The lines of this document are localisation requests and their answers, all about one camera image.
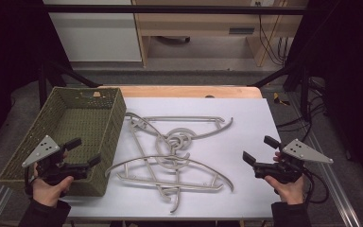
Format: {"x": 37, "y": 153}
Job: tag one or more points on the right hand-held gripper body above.
{"x": 302, "y": 153}

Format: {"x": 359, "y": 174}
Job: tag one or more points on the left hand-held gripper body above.
{"x": 44, "y": 149}

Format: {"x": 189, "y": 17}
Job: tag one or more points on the green woven basket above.
{"x": 75, "y": 123}

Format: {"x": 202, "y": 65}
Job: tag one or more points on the person's right hand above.
{"x": 291, "y": 192}

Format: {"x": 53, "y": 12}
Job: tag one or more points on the person's left hand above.
{"x": 48, "y": 192}

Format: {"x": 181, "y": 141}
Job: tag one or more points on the white board mat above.
{"x": 249, "y": 142}

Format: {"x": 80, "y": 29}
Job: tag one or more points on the yellow and black tool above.
{"x": 279, "y": 99}

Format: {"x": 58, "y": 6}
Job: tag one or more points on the black curtain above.
{"x": 9, "y": 63}
{"x": 353, "y": 78}

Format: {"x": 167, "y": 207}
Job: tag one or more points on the white cabinet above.
{"x": 97, "y": 38}

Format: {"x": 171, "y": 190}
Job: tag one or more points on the light wooden desk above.
{"x": 198, "y": 22}

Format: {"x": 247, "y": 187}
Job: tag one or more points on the black frame strut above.
{"x": 274, "y": 77}
{"x": 75, "y": 77}

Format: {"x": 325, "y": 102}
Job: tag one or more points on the black horizontal frame bar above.
{"x": 170, "y": 9}

